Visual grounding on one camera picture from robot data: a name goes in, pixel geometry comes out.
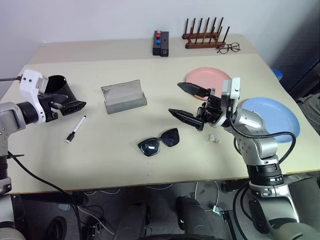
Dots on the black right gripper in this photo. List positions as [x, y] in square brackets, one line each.
[212, 110]

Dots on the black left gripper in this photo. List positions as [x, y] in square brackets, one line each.
[51, 112]

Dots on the white marker with black cap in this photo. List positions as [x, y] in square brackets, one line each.
[77, 127]

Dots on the white paper scrap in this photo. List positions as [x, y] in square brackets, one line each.
[213, 138]

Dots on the black sunglasses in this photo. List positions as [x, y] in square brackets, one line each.
[151, 147]

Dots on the blue plate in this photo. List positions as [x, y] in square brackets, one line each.
[277, 115]

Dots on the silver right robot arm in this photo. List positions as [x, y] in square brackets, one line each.
[260, 145]

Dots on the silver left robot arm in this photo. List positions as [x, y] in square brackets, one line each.
[10, 112]

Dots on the black cup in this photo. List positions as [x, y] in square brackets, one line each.
[61, 86]

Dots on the pink plate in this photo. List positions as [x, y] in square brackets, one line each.
[207, 76]

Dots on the brown wooden plate rack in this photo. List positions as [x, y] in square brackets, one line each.
[200, 41]

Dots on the black-rimmed clear eyeglasses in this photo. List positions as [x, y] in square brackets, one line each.
[228, 48]

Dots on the black box with coloured buttons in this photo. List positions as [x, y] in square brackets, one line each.
[157, 42]

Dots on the small blue round object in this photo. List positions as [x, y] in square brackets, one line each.
[278, 73]

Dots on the dark rounded shape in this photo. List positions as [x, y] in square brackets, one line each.
[195, 220]
[131, 222]

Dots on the grey-green cloth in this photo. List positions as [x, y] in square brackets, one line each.
[311, 110]

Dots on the dark woven panel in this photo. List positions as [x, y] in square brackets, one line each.
[297, 37]

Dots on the black metal bar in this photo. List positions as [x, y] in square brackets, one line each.
[228, 225]

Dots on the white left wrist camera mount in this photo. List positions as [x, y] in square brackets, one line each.
[30, 82]

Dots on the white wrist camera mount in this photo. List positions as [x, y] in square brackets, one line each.
[30, 82]
[235, 92]

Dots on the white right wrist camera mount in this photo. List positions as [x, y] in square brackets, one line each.
[235, 92]

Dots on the small metal bracket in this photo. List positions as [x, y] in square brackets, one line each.
[217, 210]

